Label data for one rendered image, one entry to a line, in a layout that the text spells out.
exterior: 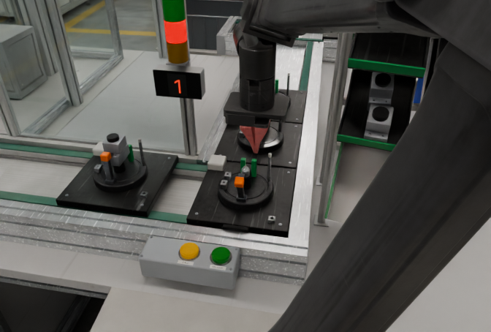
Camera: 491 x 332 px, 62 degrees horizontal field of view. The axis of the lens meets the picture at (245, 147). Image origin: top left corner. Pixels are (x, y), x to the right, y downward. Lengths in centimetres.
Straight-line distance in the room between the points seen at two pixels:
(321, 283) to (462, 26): 19
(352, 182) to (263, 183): 22
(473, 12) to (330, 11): 19
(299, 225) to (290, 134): 38
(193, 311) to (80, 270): 30
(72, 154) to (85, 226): 34
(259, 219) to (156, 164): 35
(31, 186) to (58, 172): 8
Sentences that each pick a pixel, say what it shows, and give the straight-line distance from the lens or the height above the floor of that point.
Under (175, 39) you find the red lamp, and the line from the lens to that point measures 100.
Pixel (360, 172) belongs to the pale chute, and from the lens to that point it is 98.
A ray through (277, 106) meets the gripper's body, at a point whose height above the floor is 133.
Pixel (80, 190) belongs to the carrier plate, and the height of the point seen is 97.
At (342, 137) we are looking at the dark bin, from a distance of 84.
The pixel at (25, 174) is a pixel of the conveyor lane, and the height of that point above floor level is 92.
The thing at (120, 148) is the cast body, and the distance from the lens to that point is 108.
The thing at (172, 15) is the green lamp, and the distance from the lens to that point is 99.
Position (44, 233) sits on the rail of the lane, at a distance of 114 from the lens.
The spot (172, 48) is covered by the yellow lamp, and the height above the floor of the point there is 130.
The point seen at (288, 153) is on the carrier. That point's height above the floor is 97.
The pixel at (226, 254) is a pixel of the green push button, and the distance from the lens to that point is 90.
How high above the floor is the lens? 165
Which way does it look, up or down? 34 degrees down
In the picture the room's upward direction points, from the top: straight up
